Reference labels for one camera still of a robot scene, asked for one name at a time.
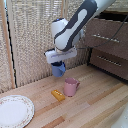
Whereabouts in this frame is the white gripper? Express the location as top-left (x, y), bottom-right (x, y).
top-left (44, 46), bottom-right (78, 65)

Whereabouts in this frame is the blue mug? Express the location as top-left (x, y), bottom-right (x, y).
top-left (50, 61), bottom-right (67, 79)

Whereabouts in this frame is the silver bar handle long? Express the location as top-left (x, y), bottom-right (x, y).
top-left (91, 33), bottom-right (121, 44)

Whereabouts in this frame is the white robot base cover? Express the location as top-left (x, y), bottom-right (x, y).
top-left (111, 105), bottom-right (128, 128)

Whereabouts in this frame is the brown drawer closed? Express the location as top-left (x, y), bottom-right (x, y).
top-left (88, 48), bottom-right (128, 81)

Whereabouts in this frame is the dark wooden drawer cabinet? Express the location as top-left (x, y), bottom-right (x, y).
top-left (83, 9), bottom-right (128, 82)

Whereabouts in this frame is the pink mug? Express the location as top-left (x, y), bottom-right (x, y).
top-left (63, 77), bottom-right (81, 98)

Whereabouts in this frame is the yellow rectangular block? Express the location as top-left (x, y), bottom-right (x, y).
top-left (50, 89), bottom-right (67, 102)

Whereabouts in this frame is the white plate patterned rim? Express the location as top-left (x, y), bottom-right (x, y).
top-left (0, 94), bottom-right (36, 128)

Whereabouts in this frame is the silver bar handle short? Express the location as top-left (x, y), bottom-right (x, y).
top-left (96, 55), bottom-right (123, 68)

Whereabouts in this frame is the black cable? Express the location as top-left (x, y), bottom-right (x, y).
top-left (77, 14), bottom-right (128, 51)

